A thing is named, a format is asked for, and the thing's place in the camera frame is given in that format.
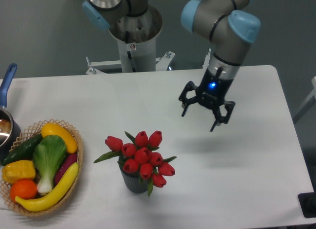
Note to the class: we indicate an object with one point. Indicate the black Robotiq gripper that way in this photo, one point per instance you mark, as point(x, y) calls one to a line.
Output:
point(211, 94)

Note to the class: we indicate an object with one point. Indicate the red tulip bouquet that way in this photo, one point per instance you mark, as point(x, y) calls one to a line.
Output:
point(140, 155)

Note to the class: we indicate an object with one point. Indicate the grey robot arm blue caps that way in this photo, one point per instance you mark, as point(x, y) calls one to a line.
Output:
point(221, 22)

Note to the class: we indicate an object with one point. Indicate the dark grey ribbed vase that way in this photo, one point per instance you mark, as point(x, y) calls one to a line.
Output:
point(133, 180)

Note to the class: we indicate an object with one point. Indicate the black device at table edge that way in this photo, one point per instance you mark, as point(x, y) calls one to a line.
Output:
point(308, 204)

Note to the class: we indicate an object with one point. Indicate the purple eggplant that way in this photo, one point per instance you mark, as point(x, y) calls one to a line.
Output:
point(69, 160)

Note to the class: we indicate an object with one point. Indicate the yellow squash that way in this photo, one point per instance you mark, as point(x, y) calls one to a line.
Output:
point(58, 130)

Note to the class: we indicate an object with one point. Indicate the green bok choy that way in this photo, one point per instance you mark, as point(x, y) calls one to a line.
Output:
point(48, 157)

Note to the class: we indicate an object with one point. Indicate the dark green cucumber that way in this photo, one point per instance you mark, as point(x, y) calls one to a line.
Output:
point(23, 151)

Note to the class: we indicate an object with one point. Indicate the yellow banana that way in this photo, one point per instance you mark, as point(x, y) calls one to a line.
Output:
point(53, 197)

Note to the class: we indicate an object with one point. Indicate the yellow bell pepper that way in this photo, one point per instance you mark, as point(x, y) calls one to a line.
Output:
point(18, 170)

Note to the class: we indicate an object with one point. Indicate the orange fruit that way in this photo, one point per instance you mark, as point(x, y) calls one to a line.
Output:
point(25, 189)

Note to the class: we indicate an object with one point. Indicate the white metal base frame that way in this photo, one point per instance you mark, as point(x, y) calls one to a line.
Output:
point(163, 63)

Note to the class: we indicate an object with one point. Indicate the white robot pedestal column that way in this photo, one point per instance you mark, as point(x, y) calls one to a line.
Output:
point(136, 38)

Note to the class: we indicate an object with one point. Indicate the white furniture frame at right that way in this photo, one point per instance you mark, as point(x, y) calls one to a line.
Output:
point(307, 103)

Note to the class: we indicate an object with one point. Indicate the blue handled saucepan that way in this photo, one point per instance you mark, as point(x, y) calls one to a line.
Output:
point(9, 129)

